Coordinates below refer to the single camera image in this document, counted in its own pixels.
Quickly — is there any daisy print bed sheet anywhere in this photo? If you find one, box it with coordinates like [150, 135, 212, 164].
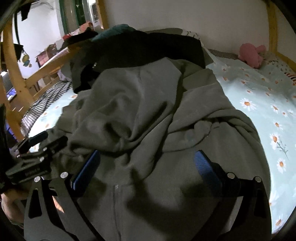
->
[28, 46, 296, 235]

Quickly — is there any grey hooded sweatshirt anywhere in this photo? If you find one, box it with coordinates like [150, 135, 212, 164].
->
[49, 58, 270, 240]

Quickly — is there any black white striped blanket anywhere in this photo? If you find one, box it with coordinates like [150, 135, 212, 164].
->
[21, 80, 73, 137]

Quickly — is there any pink plush toy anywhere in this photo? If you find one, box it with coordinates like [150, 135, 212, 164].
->
[238, 43, 266, 69]

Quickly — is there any red patterned pillow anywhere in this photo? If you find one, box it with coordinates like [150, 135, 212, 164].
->
[285, 72, 296, 83]

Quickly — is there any clothes pile on rail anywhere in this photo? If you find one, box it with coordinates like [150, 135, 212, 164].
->
[60, 21, 98, 50]

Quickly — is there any teal pillow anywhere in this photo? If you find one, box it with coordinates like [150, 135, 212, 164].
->
[91, 24, 136, 42]

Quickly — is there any person left hand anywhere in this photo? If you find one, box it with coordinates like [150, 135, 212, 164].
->
[1, 190, 28, 228]

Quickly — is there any black jacket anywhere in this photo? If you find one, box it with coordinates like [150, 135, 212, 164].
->
[70, 28, 206, 94]

